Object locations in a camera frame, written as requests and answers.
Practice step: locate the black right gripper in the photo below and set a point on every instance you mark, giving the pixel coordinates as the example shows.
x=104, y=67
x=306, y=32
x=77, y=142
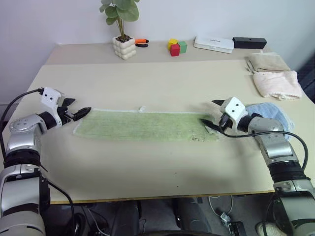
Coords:
x=225, y=121

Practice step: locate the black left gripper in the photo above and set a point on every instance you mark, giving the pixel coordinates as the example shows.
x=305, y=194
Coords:
x=65, y=115

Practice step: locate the green towel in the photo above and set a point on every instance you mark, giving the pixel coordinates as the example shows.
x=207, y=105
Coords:
x=142, y=125

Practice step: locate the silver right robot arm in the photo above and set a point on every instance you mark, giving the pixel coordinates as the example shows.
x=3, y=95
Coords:
x=275, y=147

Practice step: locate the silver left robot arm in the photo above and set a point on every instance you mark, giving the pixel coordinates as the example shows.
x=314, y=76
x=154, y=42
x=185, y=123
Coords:
x=22, y=145

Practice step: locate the blue towel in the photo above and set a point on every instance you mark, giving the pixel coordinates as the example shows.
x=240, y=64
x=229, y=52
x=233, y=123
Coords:
x=268, y=110

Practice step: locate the pink folded towel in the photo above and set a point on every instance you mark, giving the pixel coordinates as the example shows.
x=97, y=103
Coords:
x=275, y=83

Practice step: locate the beige folded towel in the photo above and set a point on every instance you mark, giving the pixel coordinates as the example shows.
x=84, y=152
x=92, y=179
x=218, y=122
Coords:
x=268, y=62

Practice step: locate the white flat box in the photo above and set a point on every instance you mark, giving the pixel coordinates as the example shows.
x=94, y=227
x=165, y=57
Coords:
x=212, y=44

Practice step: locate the green wooden block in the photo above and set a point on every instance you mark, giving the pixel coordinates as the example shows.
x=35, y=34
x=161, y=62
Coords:
x=182, y=47

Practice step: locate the red wooden block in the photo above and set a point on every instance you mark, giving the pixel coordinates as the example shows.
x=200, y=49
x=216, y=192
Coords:
x=175, y=50

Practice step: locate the white bubble plant pot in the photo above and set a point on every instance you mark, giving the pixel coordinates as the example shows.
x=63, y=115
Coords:
x=124, y=49

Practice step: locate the black rectangular box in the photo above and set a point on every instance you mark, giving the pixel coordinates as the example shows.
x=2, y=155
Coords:
x=249, y=43

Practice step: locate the yellow wooden block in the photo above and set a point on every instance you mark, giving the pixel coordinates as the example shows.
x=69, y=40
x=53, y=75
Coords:
x=172, y=42

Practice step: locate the black chair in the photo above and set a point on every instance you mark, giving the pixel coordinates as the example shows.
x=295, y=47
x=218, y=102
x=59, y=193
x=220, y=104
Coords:
x=308, y=76

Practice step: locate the dark rounded shape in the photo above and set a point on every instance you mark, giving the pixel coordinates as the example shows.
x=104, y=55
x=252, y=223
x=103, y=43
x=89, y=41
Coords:
x=190, y=214
x=128, y=218

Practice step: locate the small metal connector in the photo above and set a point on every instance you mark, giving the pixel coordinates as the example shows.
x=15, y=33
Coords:
x=224, y=218

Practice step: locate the green leafy plant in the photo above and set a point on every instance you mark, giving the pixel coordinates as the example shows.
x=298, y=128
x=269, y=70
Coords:
x=120, y=9

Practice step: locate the small black box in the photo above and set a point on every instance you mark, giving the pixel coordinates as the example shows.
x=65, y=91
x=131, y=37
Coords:
x=237, y=228

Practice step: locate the beige woven shoe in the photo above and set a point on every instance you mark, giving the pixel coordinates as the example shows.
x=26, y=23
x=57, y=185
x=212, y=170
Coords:
x=267, y=228

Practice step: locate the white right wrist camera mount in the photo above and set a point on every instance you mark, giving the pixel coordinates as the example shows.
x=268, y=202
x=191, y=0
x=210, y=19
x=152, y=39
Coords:
x=235, y=107

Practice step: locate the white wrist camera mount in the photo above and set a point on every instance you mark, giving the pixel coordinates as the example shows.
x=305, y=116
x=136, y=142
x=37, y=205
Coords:
x=235, y=107
x=50, y=97

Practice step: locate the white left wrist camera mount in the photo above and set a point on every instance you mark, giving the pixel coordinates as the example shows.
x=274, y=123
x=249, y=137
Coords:
x=50, y=97

